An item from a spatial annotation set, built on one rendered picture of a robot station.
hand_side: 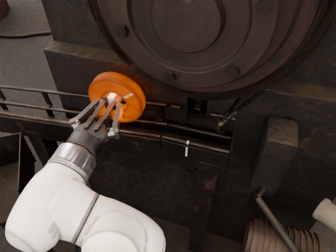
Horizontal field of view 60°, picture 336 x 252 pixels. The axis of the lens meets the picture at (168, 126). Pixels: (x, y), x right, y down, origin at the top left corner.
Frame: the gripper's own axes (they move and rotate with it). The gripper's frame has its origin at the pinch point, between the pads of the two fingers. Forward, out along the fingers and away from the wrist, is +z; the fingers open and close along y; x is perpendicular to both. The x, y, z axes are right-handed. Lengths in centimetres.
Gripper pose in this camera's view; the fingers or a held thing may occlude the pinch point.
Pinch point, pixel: (116, 94)
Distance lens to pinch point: 78.5
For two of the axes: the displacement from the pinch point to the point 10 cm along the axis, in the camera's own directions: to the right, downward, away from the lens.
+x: -0.1, -6.7, -7.4
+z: 2.9, -7.2, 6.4
